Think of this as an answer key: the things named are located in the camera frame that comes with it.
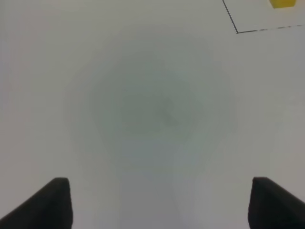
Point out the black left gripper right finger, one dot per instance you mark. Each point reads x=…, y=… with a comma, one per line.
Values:
x=273, y=207

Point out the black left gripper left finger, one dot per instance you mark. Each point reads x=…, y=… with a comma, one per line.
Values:
x=49, y=208

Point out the template yellow cube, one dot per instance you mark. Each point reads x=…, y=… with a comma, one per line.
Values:
x=282, y=3

